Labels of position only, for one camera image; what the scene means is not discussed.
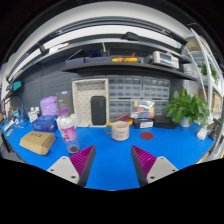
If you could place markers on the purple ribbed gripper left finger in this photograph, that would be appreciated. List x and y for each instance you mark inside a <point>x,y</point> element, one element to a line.
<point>76,168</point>

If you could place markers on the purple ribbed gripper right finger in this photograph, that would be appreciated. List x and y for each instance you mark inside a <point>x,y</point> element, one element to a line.
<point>150,168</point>

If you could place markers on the clear plastic water bottle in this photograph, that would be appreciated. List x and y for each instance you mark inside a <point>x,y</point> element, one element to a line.
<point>68,133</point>

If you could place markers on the red round coaster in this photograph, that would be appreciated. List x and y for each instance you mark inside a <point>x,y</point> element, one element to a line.
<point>146,135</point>

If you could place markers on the black box with white label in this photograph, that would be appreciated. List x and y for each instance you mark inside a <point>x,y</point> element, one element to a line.
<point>143,123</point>

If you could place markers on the beige ceramic mug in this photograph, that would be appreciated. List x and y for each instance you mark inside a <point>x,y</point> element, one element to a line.
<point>119,130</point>

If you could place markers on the red and yellow pliers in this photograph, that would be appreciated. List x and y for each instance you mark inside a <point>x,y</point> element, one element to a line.
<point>125,118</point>

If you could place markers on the brown cardboard box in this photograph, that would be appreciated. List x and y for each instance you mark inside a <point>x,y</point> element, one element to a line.
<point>38,142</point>

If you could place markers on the clear box with coloured parts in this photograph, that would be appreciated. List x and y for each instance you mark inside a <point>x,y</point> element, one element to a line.
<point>142,109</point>

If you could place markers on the blue cardboard box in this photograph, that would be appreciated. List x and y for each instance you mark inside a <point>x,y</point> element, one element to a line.
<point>45,123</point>

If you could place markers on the black rectangular speaker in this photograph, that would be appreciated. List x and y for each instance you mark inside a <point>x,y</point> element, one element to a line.
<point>98,110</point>

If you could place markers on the purple plastic bag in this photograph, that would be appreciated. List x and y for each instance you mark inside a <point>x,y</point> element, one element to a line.
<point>49,105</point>

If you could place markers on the dark grey product box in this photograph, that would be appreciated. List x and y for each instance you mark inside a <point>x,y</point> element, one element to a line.
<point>65,100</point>

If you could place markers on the green potted plant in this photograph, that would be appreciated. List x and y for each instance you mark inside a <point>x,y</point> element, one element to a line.
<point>183,105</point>

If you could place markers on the white pegboard tray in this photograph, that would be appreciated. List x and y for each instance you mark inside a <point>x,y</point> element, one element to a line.
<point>82,93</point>

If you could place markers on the grey drawer organizer cabinet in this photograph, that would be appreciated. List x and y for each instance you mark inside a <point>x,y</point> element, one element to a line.
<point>124,89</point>

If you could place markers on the yellow tool on shelf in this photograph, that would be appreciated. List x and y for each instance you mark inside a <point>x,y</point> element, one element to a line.
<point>124,59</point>

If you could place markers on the white electronic device on shelf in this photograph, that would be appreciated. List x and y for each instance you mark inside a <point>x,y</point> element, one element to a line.
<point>165,59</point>

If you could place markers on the dark grey wall shelf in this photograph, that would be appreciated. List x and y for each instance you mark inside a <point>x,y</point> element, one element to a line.
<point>126,66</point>

